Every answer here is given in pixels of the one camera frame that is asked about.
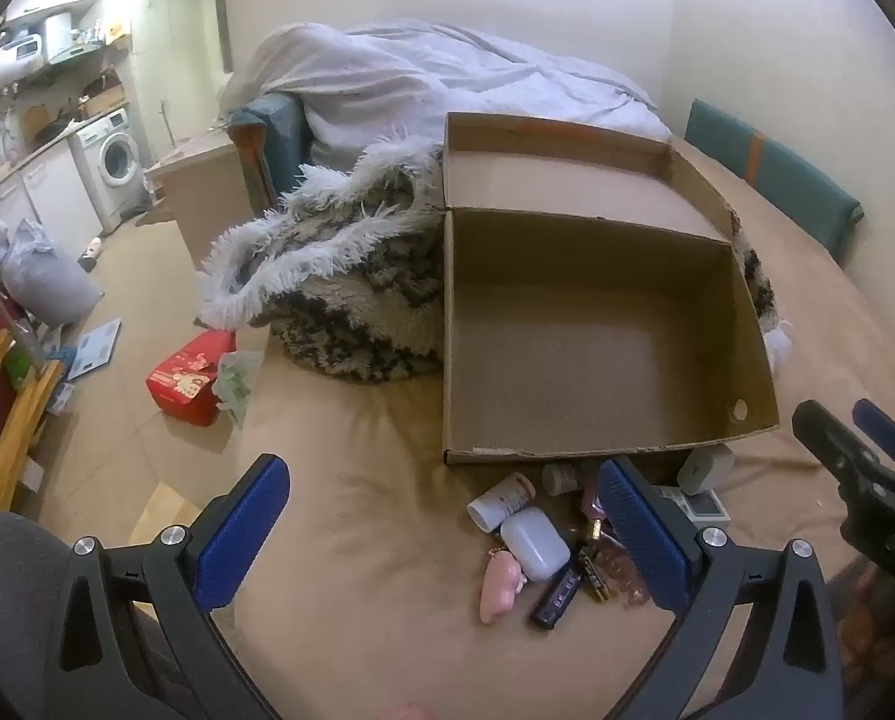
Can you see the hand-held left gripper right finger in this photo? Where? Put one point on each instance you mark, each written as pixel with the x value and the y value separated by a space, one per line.
pixel 642 540

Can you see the white water heater tank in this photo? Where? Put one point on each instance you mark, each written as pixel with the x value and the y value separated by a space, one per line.
pixel 12 56

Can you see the white pill bottle pink label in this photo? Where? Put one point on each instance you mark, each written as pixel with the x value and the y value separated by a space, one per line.
pixel 501 501

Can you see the white duvet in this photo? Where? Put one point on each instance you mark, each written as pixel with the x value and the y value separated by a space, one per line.
pixel 432 82

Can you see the green white plastic bag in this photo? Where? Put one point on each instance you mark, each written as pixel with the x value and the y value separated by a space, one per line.
pixel 237 386

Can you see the bathroom scale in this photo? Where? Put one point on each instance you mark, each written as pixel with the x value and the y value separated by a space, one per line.
pixel 93 349

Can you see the teal cushion with orange band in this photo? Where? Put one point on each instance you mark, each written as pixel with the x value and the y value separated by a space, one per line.
pixel 777 172
pixel 275 135

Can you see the white washing machine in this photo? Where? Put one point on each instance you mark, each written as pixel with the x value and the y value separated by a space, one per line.
pixel 117 157

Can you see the shaggy patterned fringed blanket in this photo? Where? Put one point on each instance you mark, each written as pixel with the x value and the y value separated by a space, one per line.
pixel 357 292

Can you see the grey laundry bag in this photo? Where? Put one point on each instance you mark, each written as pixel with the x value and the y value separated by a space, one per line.
pixel 46 277

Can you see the white earbuds case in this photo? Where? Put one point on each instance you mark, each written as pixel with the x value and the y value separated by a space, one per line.
pixel 534 544

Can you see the white remote control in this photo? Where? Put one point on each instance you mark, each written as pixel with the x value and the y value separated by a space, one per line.
pixel 699 508

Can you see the yellow wooden chair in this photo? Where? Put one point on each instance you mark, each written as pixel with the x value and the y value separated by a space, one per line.
pixel 16 420

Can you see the black gold battery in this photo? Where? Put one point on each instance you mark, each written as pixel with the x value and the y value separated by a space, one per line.
pixel 596 576

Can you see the pink patterned perfume bottle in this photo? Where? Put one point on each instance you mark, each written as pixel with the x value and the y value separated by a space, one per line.
pixel 592 502

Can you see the white slipper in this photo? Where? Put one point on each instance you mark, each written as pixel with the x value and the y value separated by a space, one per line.
pixel 90 253

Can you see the red printed box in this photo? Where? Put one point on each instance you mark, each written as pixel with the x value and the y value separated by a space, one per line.
pixel 181 382

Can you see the dark wall frame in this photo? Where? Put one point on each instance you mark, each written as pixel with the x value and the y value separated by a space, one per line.
pixel 225 15

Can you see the metal drying rack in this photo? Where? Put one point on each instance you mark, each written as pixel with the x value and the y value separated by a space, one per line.
pixel 9 315

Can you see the pink heart-shaped gadget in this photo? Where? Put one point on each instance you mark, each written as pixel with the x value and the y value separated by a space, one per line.
pixel 498 589

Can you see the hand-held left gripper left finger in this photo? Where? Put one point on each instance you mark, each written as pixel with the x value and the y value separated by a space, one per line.
pixel 241 532

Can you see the white plug charger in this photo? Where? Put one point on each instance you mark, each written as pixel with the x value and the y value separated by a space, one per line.
pixel 706 469

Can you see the grey office chair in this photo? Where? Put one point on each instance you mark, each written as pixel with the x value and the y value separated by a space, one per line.
pixel 12 577

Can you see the pink translucent gua sha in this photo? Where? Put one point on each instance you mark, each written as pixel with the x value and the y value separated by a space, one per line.
pixel 621 574

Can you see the white wall boiler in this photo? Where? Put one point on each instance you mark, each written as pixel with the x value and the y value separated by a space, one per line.
pixel 57 34

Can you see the small white bottle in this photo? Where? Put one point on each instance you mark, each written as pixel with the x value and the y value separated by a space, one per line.
pixel 561 478

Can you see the black rectangular device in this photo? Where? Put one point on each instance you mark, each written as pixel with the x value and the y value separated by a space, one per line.
pixel 556 598

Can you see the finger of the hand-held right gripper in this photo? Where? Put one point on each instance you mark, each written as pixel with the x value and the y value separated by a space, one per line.
pixel 886 431
pixel 830 439

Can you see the brown doormat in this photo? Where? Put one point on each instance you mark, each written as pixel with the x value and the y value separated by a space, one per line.
pixel 156 216

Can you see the brown cardboard box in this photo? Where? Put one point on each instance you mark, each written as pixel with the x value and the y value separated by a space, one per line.
pixel 590 330

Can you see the white kitchen base cabinet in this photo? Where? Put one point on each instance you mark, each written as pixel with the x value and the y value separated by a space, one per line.
pixel 50 195

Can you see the beige wooden cabinet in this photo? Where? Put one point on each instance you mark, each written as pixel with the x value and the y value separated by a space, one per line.
pixel 207 195

